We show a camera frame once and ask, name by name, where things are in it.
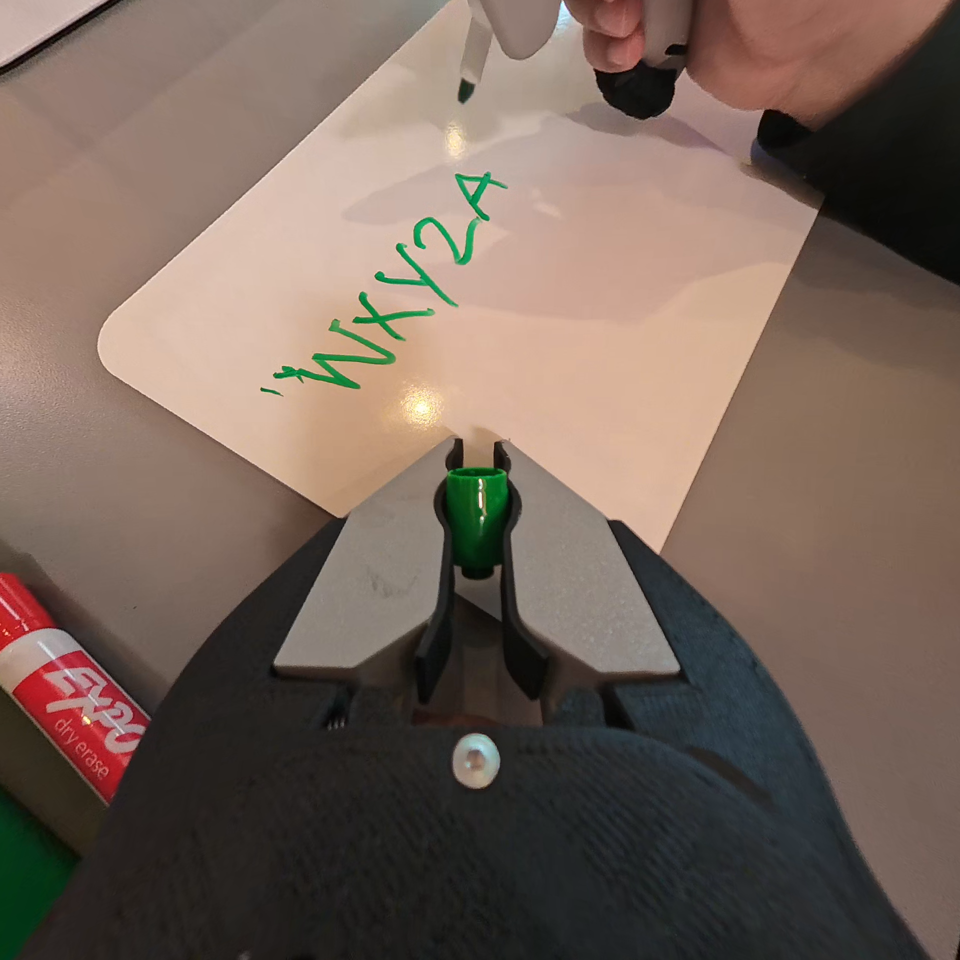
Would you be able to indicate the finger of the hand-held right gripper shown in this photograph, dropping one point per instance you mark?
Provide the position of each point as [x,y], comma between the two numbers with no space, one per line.
[525,26]

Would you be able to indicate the green dry erase marker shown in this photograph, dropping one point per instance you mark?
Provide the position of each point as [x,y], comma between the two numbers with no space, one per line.
[475,45]

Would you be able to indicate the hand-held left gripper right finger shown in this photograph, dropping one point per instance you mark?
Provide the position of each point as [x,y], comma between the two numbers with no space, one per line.
[585,592]

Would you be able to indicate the green plastic bin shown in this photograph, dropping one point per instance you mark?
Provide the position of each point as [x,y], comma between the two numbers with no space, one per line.
[26,877]

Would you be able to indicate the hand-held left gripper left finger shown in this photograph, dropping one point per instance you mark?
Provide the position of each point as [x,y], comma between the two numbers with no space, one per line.
[360,592]

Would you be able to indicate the red dry erase marker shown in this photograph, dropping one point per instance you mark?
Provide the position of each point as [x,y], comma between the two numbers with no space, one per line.
[60,682]

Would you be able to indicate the white whiteboard sheet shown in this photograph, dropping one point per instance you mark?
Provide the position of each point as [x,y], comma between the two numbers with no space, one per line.
[600,337]

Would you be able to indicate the green marker cap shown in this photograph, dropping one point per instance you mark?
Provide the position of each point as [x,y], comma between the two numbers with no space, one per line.
[478,517]

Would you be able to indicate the person's right hand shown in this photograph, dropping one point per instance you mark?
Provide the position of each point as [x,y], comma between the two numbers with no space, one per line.
[787,52]

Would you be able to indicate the white metal stand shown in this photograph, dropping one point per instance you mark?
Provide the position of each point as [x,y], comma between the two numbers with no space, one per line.
[37,22]

